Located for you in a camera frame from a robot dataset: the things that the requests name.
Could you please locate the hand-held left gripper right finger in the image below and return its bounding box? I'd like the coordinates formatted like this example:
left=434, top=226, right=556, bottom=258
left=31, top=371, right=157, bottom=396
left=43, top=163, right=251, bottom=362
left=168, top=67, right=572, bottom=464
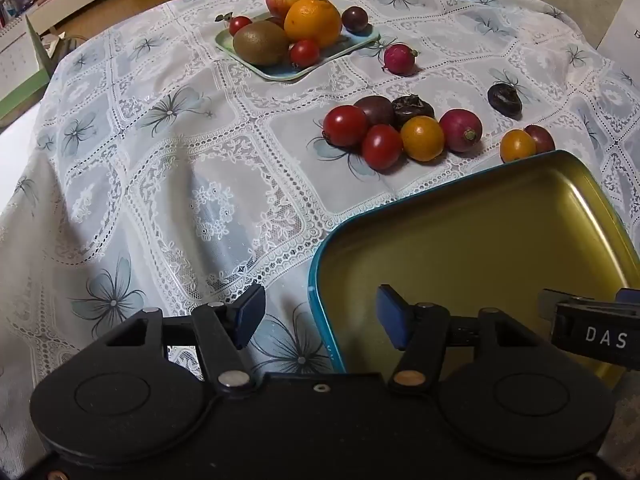
left=376, top=284, right=546, bottom=396

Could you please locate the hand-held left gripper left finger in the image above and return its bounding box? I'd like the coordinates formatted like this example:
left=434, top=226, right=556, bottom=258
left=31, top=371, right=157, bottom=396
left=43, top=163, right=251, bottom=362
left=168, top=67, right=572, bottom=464
left=102, top=282, right=267, bottom=396

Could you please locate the blue tin tray gold inside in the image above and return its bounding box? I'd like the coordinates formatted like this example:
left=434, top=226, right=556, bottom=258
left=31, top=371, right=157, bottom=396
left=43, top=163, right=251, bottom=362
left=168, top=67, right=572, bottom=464
left=307, top=150, right=640, bottom=391

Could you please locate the dark water chestnut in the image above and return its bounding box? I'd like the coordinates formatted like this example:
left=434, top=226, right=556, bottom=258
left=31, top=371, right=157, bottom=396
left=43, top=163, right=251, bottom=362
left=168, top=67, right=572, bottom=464
left=487, top=82, right=523, bottom=117
left=391, top=94, right=436, bottom=128

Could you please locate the white lace floral tablecloth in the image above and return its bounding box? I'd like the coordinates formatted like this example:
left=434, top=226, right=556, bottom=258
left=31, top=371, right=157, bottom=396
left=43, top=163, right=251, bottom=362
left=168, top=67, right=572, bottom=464
left=0, top=0, right=640, bottom=461

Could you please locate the orange cherry tomato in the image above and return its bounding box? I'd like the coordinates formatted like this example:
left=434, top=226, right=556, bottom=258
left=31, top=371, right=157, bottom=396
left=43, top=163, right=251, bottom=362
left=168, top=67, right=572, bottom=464
left=500, top=129, right=537, bottom=164
left=400, top=116, right=446, bottom=163

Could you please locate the dark red cherry tomato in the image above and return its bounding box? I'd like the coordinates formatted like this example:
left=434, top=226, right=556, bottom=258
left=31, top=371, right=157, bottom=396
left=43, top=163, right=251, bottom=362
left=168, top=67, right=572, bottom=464
left=524, top=124, right=556, bottom=155

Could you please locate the red radish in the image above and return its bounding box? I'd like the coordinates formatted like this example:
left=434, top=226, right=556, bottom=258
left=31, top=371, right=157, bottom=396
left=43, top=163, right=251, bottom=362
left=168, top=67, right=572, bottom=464
left=439, top=108, right=484, bottom=153
left=382, top=43, right=420, bottom=77

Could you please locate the dark purple tomato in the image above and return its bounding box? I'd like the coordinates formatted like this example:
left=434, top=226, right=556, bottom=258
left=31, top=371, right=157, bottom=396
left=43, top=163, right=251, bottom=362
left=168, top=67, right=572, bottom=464
left=353, top=95, right=397, bottom=128

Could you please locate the light green tray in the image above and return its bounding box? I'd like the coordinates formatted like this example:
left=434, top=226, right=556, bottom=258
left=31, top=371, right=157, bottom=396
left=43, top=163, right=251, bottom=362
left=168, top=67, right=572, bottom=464
left=215, top=10, right=381, bottom=82

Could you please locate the brown kiwi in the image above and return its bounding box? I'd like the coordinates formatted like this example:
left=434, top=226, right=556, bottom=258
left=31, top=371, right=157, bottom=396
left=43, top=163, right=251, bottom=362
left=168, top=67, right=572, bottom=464
left=232, top=20, right=291, bottom=67

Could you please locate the red cherry tomato with stem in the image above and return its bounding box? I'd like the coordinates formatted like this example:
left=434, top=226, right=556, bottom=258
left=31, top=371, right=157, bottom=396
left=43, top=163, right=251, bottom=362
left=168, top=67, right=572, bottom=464
left=215, top=11, right=253, bottom=37

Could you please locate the orange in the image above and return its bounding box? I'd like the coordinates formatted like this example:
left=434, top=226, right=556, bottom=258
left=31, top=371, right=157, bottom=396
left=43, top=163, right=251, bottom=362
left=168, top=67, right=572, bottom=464
left=283, top=0, right=343, bottom=49

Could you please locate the dark purple plum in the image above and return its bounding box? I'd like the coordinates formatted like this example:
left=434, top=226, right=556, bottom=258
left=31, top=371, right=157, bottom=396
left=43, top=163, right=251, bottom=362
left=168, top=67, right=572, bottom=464
left=341, top=5, right=370, bottom=33

